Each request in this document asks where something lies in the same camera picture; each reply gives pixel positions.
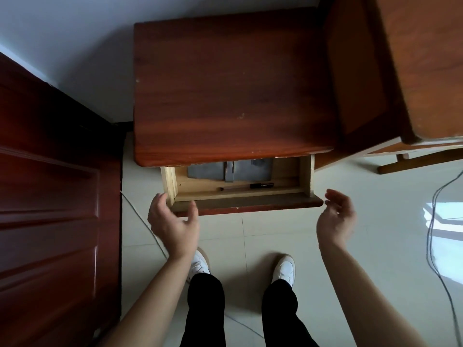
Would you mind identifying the person's right hand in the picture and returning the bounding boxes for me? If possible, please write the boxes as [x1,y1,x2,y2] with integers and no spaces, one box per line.
[316,189,357,251]

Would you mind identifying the person's left hand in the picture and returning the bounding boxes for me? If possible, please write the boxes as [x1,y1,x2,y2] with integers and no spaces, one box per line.
[147,193,200,260]

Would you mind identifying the person's right forearm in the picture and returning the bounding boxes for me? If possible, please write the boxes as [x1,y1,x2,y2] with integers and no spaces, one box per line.
[319,243,428,347]

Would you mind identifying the person's left forearm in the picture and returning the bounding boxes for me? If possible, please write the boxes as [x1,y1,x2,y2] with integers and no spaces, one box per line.
[97,252,199,347]

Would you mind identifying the grey flat folder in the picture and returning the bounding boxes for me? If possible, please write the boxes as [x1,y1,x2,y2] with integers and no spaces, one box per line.
[187,159,273,183]

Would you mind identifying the white left shoe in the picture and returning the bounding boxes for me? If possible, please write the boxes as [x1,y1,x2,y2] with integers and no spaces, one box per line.
[186,247,211,283]

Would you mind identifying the white shoe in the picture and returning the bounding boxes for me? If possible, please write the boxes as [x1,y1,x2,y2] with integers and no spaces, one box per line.
[186,247,211,283]
[271,254,296,288]

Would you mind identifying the wooden cabinet drawer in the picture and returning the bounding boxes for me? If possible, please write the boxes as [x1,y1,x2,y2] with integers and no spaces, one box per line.
[160,154,324,217]

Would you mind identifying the white right shoe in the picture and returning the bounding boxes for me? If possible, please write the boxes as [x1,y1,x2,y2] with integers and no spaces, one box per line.
[271,254,296,288]

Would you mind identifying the black trousers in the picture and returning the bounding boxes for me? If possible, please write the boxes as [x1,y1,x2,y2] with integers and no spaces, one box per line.
[179,273,320,347]

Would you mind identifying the red-brown wooden bedside cabinet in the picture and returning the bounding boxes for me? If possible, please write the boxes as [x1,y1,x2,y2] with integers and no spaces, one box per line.
[133,7,339,168]

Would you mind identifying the dark red wooden door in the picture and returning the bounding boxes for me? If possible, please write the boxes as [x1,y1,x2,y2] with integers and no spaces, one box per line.
[0,50,124,347]

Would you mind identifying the white cable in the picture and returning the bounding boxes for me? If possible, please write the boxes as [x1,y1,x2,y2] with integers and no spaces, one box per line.
[119,191,169,259]

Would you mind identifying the black cable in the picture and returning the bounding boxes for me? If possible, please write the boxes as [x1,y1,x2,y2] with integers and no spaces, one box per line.
[426,170,463,347]

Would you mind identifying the brown wooden bed frame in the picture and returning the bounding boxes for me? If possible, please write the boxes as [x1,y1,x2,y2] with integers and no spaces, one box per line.
[314,0,463,175]

